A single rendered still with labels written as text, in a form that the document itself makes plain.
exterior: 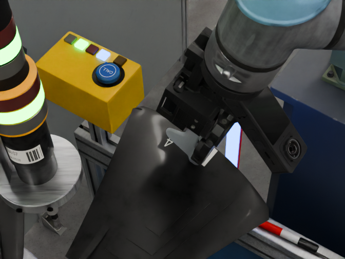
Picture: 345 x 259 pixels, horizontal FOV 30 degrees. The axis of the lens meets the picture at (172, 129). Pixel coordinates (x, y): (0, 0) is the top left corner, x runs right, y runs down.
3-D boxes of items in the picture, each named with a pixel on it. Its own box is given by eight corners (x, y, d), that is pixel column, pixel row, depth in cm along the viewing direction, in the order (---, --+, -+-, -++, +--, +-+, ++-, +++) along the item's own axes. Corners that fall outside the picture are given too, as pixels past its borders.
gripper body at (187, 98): (188, 73, 78) (216, 13, 67) (246, 115, 77) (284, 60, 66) (152, 115, 74) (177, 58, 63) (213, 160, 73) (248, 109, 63)
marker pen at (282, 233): (242, 216, 114) (316, 251, 110) (246, 209, 115) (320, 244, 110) (242, 220, 115) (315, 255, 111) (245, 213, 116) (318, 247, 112)
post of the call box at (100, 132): (91, 139, 127) (82, 99, 117) (100, 129, 128) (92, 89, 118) (103, 146, 126) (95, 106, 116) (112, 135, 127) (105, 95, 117)
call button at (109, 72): (92, 79, 109) (90, 73, 107) (106, 65, 111) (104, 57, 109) (111, 89, 107) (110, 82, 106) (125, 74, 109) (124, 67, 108)
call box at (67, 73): (43, 103, 119) (32, 63, 110) (77, 68, 124) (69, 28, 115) (113, 140, 113) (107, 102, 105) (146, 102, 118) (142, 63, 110)
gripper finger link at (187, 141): (166, 136, 84) (183, 102, 76) (203, 164, 83) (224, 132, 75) (152, 153, 82) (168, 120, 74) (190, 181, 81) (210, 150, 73)
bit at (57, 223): (50, 227, 59) (39, 198, 55) (58, 219, 60) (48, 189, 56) (58, 233, 59) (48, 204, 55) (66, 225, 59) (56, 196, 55)
